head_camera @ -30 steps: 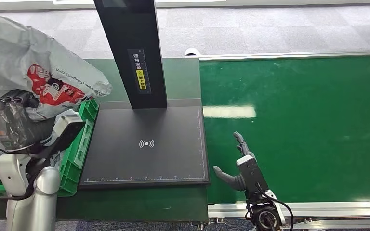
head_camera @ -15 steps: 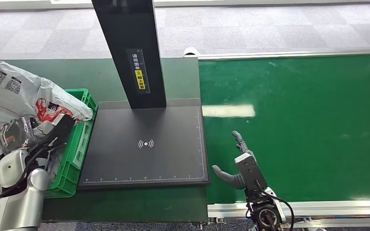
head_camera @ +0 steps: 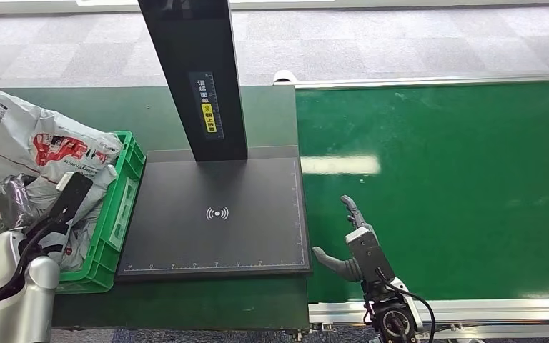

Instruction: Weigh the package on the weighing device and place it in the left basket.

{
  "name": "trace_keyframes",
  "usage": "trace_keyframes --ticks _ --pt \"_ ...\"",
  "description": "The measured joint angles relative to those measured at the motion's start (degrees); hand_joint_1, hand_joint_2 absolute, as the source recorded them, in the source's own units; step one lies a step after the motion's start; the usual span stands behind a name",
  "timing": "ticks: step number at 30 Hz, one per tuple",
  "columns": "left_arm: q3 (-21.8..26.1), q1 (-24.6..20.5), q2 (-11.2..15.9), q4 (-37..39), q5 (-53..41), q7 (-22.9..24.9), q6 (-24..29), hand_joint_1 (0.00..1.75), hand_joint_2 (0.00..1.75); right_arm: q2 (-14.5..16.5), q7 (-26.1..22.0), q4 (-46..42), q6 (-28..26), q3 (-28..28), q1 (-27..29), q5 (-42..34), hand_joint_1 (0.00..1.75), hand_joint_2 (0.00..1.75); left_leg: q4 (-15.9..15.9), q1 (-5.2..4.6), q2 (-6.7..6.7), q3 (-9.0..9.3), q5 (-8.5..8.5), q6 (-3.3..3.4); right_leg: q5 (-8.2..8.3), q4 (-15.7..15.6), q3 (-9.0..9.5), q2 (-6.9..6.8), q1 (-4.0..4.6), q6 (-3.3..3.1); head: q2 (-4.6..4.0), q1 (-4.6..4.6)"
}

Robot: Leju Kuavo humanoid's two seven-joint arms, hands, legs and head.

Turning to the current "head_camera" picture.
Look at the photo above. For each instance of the green plastic basket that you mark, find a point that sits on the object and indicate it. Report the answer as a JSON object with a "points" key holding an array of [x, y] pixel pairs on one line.
{"points": [[123, 189]]}

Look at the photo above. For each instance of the thin aluminium conveyor rail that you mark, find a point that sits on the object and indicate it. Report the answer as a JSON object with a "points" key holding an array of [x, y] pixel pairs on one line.
{"points": [[421, 80]]}

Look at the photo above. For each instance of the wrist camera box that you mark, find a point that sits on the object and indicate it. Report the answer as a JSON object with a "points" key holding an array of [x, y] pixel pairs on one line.
{"points": [[369, 260], [73, 194]]}

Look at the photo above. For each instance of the grey courier bag red print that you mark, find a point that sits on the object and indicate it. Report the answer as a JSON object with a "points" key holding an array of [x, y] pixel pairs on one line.
{"points": [[9, 137]]}

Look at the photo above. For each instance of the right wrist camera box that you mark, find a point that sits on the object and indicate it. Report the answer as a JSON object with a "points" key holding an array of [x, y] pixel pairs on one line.
{"points": [[369, 260]]}

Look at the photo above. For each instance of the white conveyor roller cap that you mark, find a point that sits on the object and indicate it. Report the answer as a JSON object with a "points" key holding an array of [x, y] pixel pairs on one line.
{"points": [[285, 76]]}

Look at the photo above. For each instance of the black weighing scale platform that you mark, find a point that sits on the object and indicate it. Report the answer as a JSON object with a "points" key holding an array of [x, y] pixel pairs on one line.
{"points": [[217, 213]]}

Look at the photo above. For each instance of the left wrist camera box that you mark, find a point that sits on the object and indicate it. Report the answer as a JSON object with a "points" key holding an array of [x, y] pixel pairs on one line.
{"points": [[73, 194]]}

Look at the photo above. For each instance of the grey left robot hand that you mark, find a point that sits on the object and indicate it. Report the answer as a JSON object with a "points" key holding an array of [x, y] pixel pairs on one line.
{"points": [[4, 203]]}

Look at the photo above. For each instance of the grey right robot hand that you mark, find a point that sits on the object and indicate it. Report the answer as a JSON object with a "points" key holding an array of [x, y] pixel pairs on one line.
{"points": [[341, 267]]}

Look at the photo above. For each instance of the dark green table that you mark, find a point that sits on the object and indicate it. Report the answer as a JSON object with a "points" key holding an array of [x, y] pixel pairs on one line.
{"points": [[137, 109]]}

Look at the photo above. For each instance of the plain grey courier bag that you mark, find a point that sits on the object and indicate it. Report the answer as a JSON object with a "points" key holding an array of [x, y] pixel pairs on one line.
{"points": [[101, 182]]}

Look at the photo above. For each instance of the small printed grey bag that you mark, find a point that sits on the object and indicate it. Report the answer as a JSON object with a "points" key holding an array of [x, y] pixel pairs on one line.
{"points": [[80, 246]]}

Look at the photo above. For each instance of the wide aluminium conveyor rail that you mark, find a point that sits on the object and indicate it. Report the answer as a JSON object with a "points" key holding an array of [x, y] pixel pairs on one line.
{"points": [[492, 310]]}

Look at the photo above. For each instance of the black scale column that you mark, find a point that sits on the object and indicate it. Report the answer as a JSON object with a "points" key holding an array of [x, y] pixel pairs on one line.
{"points": [[194, 47]]}

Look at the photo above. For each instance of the black yellow column label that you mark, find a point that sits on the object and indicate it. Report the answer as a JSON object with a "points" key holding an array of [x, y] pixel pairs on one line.
{"points": [[208, 117]]}

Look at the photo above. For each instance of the green conveyor belt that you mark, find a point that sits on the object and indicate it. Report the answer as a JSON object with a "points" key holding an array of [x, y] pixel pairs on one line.
{"points": [[468, 165]]}

